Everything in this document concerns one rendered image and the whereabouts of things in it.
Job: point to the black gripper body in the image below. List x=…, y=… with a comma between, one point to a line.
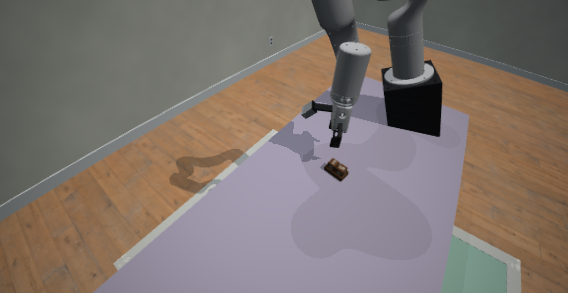
x=344, y=117

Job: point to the brown number cube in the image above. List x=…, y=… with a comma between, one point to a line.
x=332, y=164
x=341, y=170

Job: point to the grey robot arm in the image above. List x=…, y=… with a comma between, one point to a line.
x=405, y=30

